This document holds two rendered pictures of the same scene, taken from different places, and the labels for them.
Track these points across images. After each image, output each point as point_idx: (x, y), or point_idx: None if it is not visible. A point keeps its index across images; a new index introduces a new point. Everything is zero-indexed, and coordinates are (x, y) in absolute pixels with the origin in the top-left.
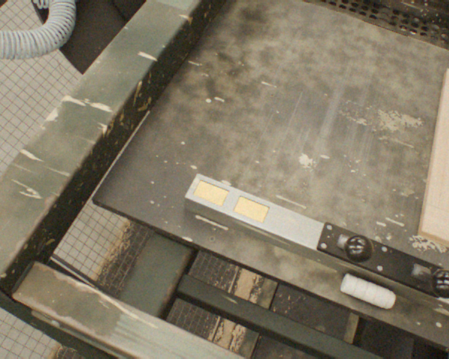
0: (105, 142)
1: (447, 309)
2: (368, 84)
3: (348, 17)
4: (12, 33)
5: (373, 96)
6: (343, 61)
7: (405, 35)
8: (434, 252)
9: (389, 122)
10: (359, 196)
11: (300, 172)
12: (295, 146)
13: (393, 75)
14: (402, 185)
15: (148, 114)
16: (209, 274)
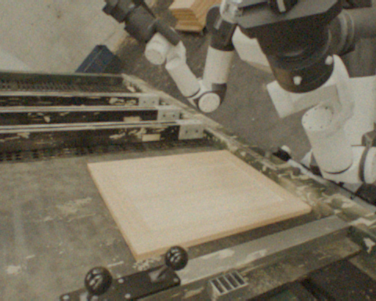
0: None
1: (191, 288)
2: (38, 195)
3: None
4: None
5: (47, 200)
6: (9, 190)
7: (48, 160)
8: (155, 263)
9: (69, 208)
10: (77, 265)
11: (13, 281)
12: None
13: (54, 183)
14: (104, 239)
15: None
16: None
